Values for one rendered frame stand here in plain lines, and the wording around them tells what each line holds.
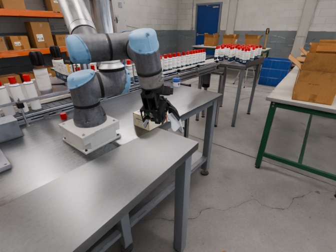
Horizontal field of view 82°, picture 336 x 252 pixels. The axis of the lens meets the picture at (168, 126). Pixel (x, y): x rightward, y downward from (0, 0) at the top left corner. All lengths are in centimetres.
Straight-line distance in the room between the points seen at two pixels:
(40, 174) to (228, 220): 133
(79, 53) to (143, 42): 17
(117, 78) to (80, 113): 23
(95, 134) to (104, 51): 42
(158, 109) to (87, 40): 27
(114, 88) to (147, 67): 40
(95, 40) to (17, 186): 57
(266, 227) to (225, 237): 33
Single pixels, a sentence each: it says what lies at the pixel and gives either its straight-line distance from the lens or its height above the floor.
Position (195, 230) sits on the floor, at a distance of 162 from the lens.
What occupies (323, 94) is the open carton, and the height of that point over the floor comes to 86.
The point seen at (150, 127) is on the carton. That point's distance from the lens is 103.
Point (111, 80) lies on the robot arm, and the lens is 91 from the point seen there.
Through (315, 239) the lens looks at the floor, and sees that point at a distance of 188.
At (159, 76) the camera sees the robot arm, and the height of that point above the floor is 120.
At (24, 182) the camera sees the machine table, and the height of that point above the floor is 83.
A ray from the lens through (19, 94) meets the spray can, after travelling 136.
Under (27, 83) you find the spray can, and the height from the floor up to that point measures 104.
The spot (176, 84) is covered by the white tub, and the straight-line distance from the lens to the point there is 182.
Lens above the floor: 132
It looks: 27 degrees down
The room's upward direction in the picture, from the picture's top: straight up
